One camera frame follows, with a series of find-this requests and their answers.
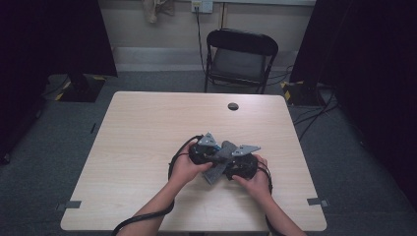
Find black stand base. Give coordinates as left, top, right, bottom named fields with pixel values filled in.
left=280, top=80, right=327, bottom=106
left=58, top=73, right=106, bottom=103

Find beige hanging cloth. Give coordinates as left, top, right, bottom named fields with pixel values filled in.
left=142, top=0, right=176, bottom=24

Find black floor cables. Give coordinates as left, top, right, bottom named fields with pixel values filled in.
left=293, top=88, right=340, bottom=142

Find grey tape strip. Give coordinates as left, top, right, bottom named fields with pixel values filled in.
left=55, top=200, right=83, bottom=211
left=307, top=197, right=329, bottom=207

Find black curtain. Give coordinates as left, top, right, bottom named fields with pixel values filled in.
left=0, top=0, right=118, bottom=161
left=289, top=0, right=417, bottom=210

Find black folding chair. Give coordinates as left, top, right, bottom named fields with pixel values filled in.
left=205, top=29, right=279, bottom=94

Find person's right hand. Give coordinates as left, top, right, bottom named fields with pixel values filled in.
left=232, top=154, right=273, bottom=201

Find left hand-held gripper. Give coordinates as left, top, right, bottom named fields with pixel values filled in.
left=188, top=132, right=221, bottom=166

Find black wall socket cable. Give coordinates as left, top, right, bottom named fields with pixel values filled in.
left=195, top=6, right=208, bottom=74

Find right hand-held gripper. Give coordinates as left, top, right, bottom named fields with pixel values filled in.
left=225, top=145, right=263, bottom=181

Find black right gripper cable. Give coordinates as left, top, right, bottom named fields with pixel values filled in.
left=257, top=160, right=283, bottom=236

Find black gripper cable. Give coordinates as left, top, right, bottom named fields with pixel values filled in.
left=257, top=160, right=283, bottom=236
left=111, top=134, right=205, bottom=236

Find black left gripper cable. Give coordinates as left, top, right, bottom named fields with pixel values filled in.
left=111, top=134, right=205, bottom=236

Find person's left hand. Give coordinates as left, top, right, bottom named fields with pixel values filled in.
left=168, top=142, right=214, bottom=189

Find grey terry cloth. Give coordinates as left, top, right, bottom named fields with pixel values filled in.
left=202, top=140, right=239, bottom=186

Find white wall socket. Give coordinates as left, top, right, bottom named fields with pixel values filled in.
left=191, top=0, right=214, bottom=14

